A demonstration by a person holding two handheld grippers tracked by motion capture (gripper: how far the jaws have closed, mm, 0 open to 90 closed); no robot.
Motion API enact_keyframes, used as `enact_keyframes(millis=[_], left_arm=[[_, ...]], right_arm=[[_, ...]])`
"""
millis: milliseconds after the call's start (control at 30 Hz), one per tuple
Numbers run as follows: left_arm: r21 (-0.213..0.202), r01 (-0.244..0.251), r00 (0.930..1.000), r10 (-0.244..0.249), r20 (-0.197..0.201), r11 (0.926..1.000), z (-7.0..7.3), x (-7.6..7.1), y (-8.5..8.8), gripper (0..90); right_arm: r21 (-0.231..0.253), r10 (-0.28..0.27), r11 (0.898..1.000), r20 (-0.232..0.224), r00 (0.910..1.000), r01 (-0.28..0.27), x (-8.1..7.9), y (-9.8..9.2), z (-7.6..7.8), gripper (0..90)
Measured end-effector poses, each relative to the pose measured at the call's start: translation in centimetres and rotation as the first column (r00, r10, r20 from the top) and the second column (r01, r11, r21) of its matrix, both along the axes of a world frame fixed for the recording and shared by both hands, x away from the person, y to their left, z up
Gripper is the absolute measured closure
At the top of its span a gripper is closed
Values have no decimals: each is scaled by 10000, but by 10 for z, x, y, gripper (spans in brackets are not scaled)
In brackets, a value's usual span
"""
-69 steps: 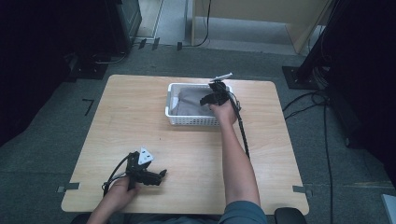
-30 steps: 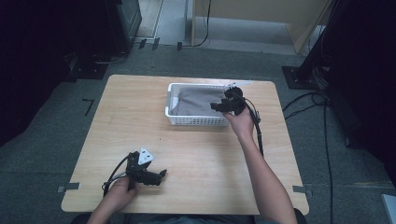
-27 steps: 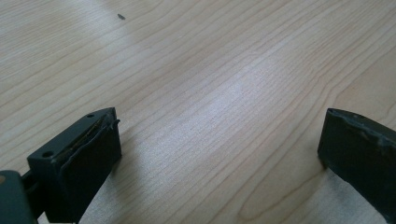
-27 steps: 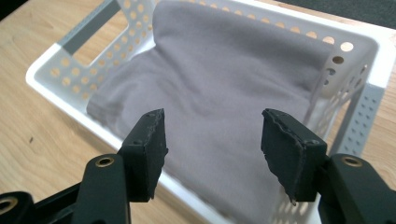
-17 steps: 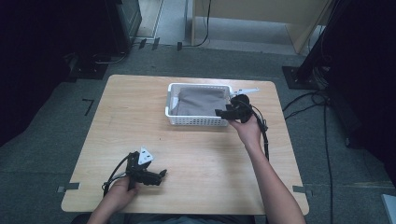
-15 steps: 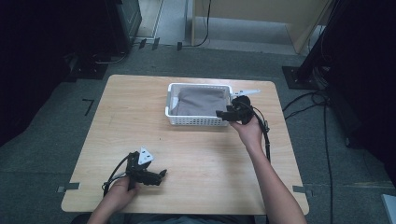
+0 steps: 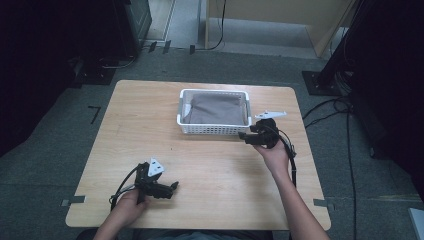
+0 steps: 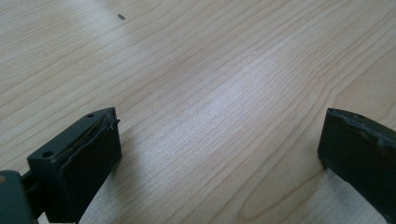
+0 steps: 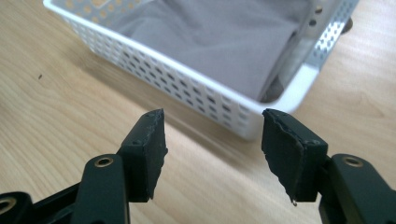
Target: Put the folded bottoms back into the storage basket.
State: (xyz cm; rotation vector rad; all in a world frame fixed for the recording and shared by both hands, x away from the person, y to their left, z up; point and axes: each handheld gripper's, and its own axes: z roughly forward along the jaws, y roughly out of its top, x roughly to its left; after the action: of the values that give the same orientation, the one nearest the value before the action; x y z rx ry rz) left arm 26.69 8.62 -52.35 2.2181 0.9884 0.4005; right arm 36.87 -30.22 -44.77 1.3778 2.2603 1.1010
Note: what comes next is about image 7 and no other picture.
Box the black hanging cable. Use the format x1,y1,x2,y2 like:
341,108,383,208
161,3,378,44
194,0,228,52

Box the light wooden furniture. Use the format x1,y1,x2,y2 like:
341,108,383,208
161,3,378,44
204,0,357,58

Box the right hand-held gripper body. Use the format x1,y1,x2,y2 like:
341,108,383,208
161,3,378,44
249,110,288,150

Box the person's right hand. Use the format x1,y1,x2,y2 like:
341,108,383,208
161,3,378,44
254,139,291,181

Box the pale flat object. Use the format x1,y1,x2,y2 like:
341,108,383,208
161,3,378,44
407,207,424,240

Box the black floor cables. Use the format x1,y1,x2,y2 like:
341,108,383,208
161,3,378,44
301,95,358,240

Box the right hand-held gripper black cable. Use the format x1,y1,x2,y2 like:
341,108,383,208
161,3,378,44
276,127,298,188

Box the person's lap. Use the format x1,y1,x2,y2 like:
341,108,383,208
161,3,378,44
75,227,294,240

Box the hand-held gripper black cable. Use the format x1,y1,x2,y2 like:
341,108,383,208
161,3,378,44
109,163,142,212
276,127,298,188

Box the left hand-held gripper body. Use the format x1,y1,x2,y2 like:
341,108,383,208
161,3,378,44
134,157,170,205

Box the black angled floor tape mark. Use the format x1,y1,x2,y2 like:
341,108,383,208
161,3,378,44
87,105,102,125

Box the person's left hand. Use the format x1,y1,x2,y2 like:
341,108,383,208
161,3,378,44
111,189,150,229

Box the black flat stand base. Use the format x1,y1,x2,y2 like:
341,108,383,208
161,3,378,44
69,55,117,88
301,70,349,98

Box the grey cloth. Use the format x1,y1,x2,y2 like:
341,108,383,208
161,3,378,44
182,92,248,126

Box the grey floor tape strip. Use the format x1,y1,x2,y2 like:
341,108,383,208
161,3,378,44
312,198,336,211
60,195,87,207

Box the dark cabinet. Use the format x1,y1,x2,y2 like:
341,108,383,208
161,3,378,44
111,0,153,60

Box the white plastic perforated basket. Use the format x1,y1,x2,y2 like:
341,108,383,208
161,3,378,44
176,88,253,136

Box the left hand-held gripper black cable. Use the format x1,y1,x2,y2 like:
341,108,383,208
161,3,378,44
109,163,142,212

